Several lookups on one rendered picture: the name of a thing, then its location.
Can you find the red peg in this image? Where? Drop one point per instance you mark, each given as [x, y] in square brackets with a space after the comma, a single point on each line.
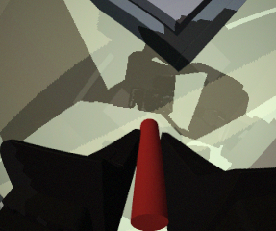
[149, 205]

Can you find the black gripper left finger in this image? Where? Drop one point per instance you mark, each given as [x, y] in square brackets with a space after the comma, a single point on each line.
[98, 181]

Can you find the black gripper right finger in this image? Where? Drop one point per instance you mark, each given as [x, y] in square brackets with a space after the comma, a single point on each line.
[200, 194]

